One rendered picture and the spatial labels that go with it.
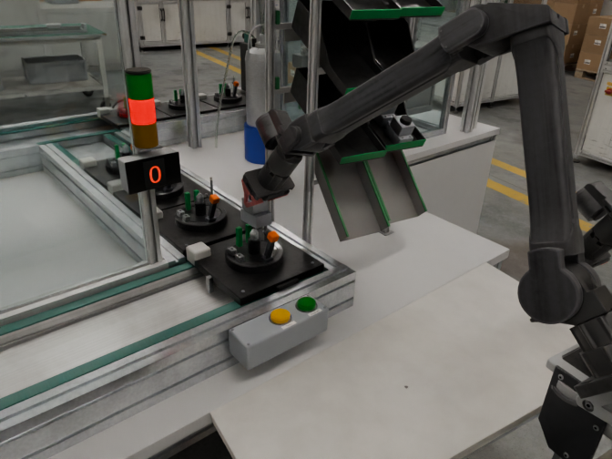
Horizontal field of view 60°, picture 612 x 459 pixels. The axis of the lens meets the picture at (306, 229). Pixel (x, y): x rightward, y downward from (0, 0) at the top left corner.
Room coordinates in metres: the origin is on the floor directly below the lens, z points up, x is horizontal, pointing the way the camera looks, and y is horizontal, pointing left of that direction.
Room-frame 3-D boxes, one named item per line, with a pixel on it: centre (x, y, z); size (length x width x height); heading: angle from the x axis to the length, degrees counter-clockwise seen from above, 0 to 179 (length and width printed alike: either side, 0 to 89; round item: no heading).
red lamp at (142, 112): (1.06, 0.34, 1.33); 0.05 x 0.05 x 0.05
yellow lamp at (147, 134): (1.06, 0.34, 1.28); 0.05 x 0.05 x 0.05
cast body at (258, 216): (1.10, 0.12, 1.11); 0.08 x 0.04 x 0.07; 41
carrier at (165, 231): (1.29, 0.29, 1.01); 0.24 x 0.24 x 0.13; 41
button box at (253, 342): (0.88, 0.05, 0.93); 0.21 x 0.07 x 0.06; 131
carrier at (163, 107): (2.45, 0.60, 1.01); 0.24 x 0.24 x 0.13; 41
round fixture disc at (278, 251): (1.10, 0.12, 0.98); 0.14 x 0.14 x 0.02
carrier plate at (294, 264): (1.10, 0.12, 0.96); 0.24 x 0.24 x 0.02; 41
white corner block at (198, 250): (1.11, 0.26, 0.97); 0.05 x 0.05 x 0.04; 41
